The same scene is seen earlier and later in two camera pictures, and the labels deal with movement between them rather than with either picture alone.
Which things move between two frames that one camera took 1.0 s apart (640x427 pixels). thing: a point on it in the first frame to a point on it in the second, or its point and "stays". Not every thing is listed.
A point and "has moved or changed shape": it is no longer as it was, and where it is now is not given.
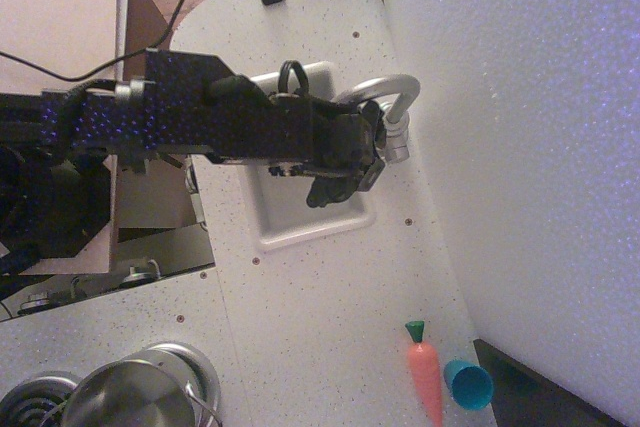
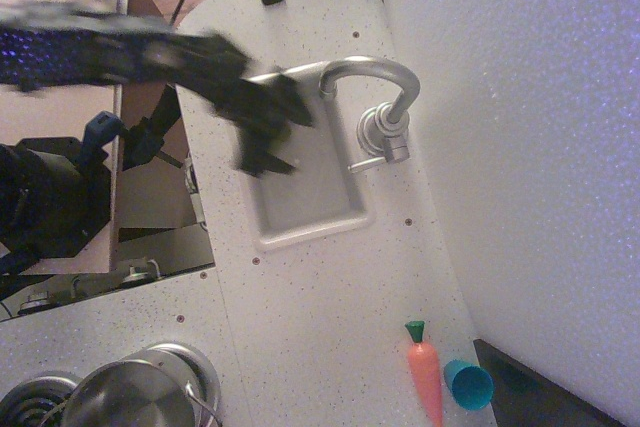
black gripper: x=341 y=141 to x=263 y=110
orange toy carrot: x=424 y=369 stays
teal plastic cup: x=469 y=385 stays
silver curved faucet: x=394 y=94 has moved or changed shape
